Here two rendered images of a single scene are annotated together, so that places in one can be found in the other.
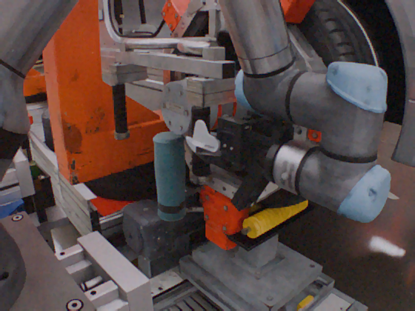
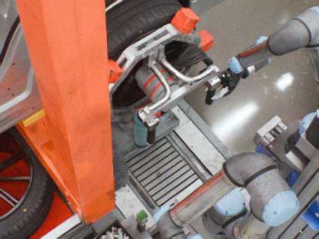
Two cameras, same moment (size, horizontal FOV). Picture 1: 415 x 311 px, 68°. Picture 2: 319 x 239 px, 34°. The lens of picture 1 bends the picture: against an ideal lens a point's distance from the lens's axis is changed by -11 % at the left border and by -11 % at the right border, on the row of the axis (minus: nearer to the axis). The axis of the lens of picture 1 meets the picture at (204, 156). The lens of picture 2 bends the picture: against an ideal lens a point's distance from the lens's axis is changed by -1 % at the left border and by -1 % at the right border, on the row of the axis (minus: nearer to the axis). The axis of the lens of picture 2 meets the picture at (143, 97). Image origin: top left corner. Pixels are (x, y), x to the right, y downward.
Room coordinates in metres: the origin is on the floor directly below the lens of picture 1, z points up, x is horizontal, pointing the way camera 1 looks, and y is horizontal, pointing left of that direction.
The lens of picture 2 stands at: (0.91, 1.29, 2.91)
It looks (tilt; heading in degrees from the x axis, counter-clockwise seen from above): 59 degrees down; 270
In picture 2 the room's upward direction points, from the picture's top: 3 degrees clockwise
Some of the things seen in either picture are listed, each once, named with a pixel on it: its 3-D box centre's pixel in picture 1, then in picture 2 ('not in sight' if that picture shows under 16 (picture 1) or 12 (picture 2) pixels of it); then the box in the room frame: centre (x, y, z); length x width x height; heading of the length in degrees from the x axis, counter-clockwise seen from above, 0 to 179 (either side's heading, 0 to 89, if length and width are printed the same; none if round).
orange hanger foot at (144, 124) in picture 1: (157, 112); (48, 135); (1.34, 0.19, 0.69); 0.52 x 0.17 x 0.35; 130
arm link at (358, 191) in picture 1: (344, 182); (258, 60); (0.38, -0.18, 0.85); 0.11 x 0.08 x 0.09; 40
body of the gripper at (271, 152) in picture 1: (256, 146); (233, 76); (0.51, -0.08, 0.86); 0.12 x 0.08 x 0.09; 40
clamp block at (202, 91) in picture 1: (213, 88); (209, 78); (0.63, -0.02, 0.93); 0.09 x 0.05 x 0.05; 130
